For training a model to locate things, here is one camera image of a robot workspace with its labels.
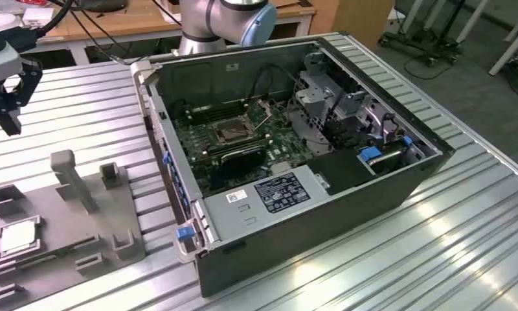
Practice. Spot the black open PC case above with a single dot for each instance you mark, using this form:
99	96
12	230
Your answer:
307	246

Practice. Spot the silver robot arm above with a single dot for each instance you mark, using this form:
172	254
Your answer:
207	22

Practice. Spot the white table frame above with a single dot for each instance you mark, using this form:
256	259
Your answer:
502	63

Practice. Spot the CPU socket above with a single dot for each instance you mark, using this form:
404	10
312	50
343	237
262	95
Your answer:
231	131

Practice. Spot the blue disk carrier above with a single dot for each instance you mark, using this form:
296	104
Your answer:
368	154

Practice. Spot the black graphics card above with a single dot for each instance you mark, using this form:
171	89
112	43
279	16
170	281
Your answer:
242	162

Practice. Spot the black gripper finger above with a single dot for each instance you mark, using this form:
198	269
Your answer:
32	81

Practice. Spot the grey power supply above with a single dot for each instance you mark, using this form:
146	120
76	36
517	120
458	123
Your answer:
234	220

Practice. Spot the blue case latch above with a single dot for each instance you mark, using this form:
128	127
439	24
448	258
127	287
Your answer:
184	234

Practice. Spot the silver CPU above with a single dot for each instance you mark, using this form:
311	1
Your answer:
19	238

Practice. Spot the grey parts rack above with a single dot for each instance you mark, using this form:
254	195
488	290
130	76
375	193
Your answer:
82	220

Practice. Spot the black wheeled stand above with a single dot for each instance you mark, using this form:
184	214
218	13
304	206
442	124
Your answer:
436	42

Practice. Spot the wooden cabinet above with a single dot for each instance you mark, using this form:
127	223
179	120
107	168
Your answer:
355	19

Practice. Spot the grey metal disk bay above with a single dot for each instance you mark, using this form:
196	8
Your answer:
314	97

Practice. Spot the green RAM stick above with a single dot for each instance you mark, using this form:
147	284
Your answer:
56	254

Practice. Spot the black plastic shroud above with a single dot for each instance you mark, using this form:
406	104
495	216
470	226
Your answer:
342	171

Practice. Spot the white box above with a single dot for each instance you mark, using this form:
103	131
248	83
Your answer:
39	16

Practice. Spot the wooden desk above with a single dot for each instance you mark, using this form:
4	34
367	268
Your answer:
126	19

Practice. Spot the green motherboard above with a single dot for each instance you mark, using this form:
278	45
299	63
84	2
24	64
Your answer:
286	139

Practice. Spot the small blue latch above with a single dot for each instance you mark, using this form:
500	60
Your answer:
406	142

